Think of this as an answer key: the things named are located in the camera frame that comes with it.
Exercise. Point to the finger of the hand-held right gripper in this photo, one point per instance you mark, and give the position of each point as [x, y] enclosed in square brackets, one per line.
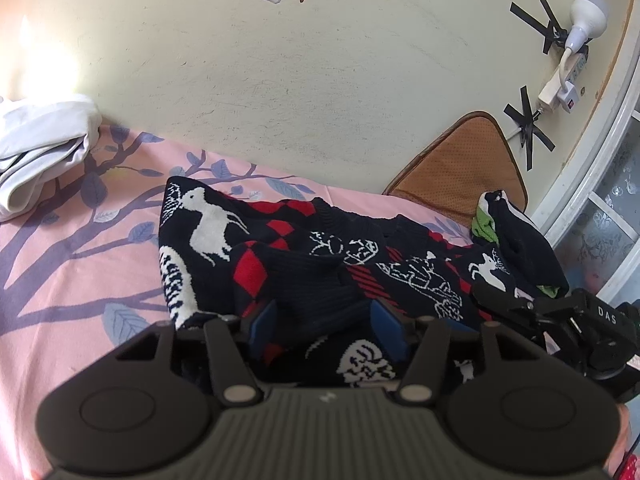
[530, 327]
[502, 299]

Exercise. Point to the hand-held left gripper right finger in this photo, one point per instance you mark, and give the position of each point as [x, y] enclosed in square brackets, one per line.
[387, 330]

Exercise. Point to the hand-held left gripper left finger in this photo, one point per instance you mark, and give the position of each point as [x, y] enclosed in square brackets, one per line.
[262, 325]

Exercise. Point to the black patterned knit sweater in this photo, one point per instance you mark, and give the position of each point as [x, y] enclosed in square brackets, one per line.
[300, 280]

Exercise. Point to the black garment with green trim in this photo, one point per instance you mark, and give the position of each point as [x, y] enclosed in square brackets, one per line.
[525, 250]

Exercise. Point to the brown cushion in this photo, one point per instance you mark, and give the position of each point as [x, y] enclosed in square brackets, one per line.
[450, 170]

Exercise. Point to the white framed frosted window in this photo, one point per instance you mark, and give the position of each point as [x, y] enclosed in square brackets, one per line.
[590, 170]

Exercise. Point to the black tape cross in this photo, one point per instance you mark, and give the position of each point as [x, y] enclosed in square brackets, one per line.
[527, 122]
[540, 22]

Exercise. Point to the pink tree-print bed sheet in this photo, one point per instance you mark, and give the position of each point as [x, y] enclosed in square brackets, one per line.
[75, 270]

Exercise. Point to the white plug adapter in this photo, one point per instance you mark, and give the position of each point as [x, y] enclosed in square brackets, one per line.
[569, 100]

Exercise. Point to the white power strip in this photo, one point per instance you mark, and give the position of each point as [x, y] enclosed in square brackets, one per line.
[550, 91]

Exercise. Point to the white folded cloth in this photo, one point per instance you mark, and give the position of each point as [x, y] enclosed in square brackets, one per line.
[40, 145]

